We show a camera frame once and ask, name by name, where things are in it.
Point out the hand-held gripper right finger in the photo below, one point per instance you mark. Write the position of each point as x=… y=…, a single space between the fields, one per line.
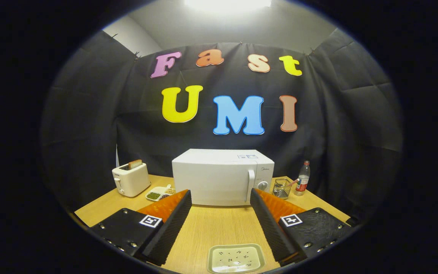
x=269 y=224

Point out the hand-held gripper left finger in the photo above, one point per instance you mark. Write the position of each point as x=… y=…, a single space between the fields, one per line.
x=173 y=224

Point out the white microwave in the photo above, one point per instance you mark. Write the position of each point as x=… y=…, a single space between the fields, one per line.
x=211 y=179

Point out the white divided bean dish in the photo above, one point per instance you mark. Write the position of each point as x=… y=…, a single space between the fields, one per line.
x=156 y=195

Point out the pale square speckled plate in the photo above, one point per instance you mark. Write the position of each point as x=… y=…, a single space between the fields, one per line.
x=236 y=258

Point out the red striped straw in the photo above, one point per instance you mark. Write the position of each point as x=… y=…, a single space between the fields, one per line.
x=293 y=182

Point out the clear bottle with red label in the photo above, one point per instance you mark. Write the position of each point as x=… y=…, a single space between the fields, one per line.
x=302 y=184

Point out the cream toaster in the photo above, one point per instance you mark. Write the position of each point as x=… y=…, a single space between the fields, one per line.
x=133 y=182

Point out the toast slice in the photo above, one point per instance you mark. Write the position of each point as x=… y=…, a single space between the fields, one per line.
x=135 y=164

